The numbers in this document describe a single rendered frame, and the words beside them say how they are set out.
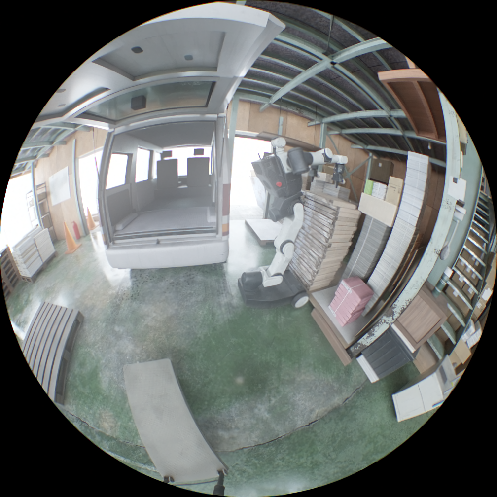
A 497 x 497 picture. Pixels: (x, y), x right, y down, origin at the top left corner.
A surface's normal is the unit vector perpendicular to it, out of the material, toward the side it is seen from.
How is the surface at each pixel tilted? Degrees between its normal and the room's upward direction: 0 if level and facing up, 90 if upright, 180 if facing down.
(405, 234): 90
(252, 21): 106
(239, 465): 0
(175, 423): 0
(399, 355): 90
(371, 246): 90
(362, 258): 90
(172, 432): 0
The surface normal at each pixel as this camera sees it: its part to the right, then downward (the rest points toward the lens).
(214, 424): 0.08, -0.87
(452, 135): -0.96, 0.06
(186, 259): 0.30, 0.52
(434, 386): -1.00, -0.09
